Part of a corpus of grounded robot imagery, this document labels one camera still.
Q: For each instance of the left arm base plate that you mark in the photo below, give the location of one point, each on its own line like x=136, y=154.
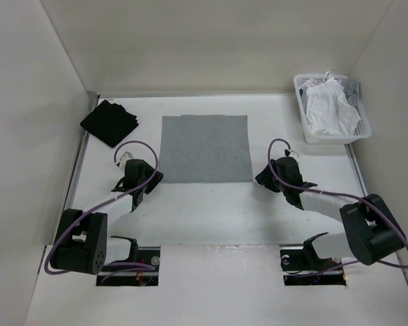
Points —
x=141, y=269

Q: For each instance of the folded black tank top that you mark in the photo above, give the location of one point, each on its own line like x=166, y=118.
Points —
x=110, y=123

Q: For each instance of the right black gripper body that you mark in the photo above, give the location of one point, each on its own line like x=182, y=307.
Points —
x=267, y=180

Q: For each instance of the grey garment in basket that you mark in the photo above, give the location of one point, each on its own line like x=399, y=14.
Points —
x=351, y=89

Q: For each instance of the grey tank top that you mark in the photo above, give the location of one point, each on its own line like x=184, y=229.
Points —
x=205, y=149

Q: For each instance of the white tank top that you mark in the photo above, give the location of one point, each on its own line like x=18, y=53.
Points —
x=326, y=107

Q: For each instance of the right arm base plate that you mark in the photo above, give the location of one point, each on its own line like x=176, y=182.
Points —
x=303, y=267

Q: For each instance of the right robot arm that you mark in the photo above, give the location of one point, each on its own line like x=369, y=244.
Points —
x=372, y=233

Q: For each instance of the metal table edge rail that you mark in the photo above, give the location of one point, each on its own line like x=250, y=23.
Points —
x=76, y=158

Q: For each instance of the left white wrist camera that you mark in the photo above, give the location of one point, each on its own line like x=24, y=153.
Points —
x=124, y=158

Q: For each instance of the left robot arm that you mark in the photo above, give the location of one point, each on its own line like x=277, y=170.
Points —
x=82, y=243

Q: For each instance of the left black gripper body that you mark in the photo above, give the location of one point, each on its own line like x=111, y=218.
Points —
x=148, y=173

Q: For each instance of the white plastic laundry basket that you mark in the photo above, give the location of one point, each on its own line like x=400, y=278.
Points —
x=362, y=131

